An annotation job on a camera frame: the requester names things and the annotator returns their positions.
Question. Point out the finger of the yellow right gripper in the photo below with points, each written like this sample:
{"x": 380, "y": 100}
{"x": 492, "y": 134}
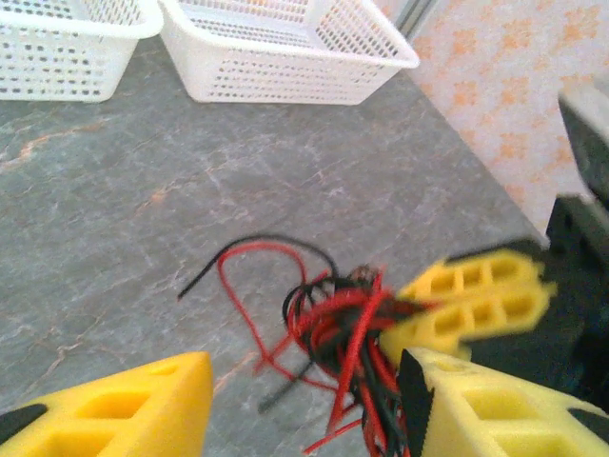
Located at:
{"x": 442, "y": 328}
{"x": 476, "y": 281}

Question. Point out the aluminium frame post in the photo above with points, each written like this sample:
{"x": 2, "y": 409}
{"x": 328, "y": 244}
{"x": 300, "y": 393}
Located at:
{"x": 411, "y": 16}

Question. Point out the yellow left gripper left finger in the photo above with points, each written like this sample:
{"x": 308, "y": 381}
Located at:
{"x": 119, "y": 419}

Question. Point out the white perforated plastic basket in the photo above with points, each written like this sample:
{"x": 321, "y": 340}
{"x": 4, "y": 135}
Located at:
{"x": 57, "y": 57}
{"x": 285, "y": 76}

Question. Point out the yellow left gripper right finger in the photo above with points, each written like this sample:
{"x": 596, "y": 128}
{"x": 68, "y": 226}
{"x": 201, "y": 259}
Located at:
{"x": 499, "y": 419}

